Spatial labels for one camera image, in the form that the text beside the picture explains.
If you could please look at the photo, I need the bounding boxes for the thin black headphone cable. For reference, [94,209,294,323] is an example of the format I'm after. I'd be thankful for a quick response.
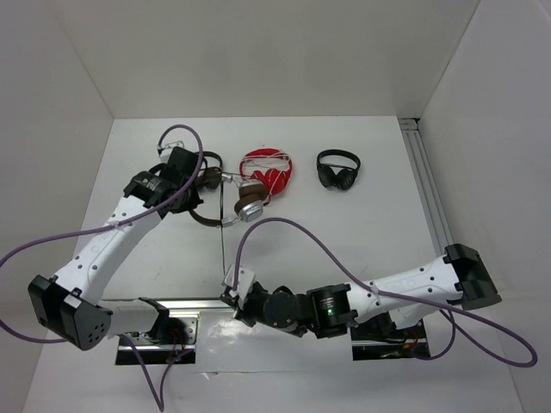
[217,171,229,276]

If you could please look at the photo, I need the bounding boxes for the red headphones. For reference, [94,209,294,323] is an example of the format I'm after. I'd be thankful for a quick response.
[238,147,293,197]

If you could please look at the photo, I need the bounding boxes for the aluminium rail right side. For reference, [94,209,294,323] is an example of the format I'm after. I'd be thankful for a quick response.
[398,118,454,255]

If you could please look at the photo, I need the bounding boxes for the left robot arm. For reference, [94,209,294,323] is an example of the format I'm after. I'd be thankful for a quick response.
[28,146,201,351]

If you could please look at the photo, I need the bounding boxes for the right black headphones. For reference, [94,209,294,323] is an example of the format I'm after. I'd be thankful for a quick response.
[316,149,362,191]

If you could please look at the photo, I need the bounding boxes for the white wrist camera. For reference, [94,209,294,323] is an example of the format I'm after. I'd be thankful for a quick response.
[157,140,185,163]
[220,264,256,310]

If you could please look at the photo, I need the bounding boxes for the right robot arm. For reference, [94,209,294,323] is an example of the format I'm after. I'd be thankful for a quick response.
[220,243,502,338]

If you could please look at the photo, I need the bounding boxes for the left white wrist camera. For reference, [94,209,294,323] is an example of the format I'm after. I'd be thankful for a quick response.
[157,140,185,163]

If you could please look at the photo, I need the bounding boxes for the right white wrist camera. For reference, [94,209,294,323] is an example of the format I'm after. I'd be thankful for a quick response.
[220,264,256,310]

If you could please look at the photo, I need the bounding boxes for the brown silver headphones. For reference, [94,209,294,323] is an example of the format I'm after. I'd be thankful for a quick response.
[188,167,270,229]

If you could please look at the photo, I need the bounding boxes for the aluminium rail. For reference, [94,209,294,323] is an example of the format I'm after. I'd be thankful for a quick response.
[97,296,246,314]
[398,118,454,255]

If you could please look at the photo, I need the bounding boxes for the white cable on red headphones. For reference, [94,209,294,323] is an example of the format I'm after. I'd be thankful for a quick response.
[240,150,292,203]

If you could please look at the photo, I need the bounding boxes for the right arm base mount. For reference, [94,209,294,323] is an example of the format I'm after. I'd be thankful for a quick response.
[350,318,431,361]

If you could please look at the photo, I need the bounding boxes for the black headphones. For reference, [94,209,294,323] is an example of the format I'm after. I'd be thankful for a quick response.
[200,151,223,186]
[316,149,362,191]

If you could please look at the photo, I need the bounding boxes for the aluminium rail front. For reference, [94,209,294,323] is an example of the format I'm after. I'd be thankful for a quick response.
[97,296,246,314]

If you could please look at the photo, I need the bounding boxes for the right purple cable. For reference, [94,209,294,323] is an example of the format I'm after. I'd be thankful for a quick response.
[232,218,539,369]

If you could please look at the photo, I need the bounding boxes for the left black headphones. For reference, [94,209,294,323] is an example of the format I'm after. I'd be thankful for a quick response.
[200,151,223,186]

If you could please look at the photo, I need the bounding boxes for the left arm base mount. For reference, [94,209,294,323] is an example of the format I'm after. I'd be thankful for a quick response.
[115,311,199,366]

